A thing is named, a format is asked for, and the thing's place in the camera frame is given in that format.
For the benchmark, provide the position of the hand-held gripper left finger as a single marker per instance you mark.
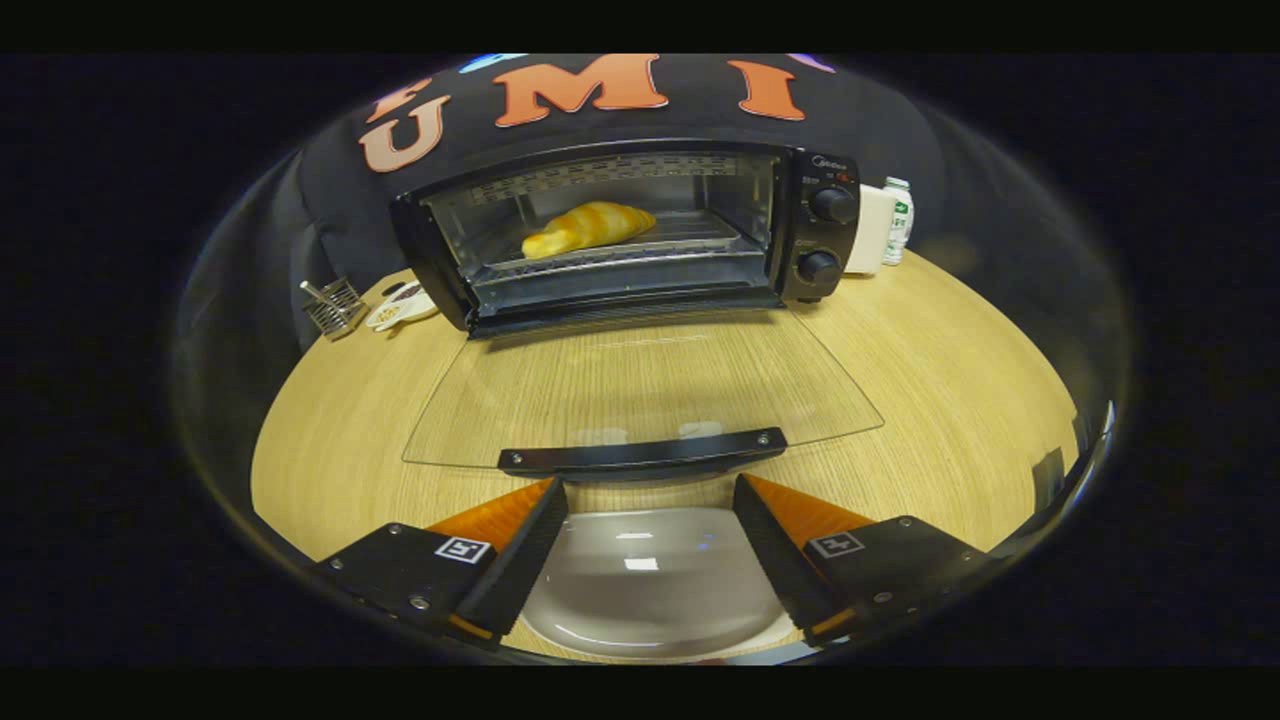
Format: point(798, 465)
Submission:
point(520, 560)

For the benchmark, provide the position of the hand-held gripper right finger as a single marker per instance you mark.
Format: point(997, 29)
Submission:
point(780, 560)

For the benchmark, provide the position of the black toaster oven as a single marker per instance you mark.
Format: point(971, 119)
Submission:
point(830, 250)

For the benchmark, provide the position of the golden croissant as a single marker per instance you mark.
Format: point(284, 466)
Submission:
point(590, 228)

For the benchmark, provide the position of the white bread toaster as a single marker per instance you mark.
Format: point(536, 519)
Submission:
point(870, 230)

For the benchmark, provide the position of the white oval plate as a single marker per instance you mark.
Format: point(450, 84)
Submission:
point(650, 600)

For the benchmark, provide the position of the white bottle with green label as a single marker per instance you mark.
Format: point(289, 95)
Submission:
point(900, 215)

